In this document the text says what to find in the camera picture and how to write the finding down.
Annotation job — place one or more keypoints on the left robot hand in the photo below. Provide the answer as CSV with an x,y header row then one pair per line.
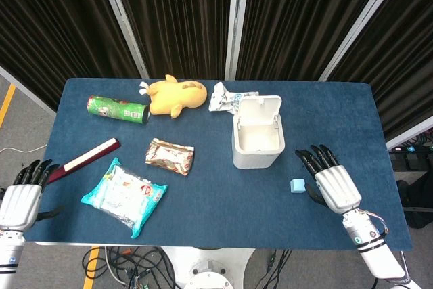
x,y
18,202

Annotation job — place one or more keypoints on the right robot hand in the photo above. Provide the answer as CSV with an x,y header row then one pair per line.
x,y
335,187

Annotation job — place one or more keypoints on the small light blue cube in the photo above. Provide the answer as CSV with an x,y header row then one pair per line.
x,y
297,185

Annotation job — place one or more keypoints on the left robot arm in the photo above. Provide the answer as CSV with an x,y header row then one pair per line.
x,y
8,258

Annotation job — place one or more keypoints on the white square bin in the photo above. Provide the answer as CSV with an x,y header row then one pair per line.
x,y
258,133

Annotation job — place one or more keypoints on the green cylindrical chip can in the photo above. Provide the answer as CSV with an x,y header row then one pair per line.
x,y
118,109

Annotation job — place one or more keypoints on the dark red flat box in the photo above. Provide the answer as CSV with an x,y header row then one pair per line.
x,y
84,160

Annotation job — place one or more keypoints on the black power strip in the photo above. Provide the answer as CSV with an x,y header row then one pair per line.
x,y
411,149

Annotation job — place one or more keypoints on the teal and white snack bag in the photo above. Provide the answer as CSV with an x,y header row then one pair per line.
x,y
123,196

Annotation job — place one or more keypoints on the crumpled white snack wrapper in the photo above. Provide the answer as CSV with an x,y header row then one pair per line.
x,y
223,99

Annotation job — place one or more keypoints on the red and white snack packet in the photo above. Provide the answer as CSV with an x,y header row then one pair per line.
x,y
169,157

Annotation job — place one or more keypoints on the yellow plush duck toy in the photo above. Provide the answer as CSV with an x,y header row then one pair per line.
x,y
176,96

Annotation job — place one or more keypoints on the white table pedestal base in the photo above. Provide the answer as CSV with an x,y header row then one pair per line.
x,y
206,268

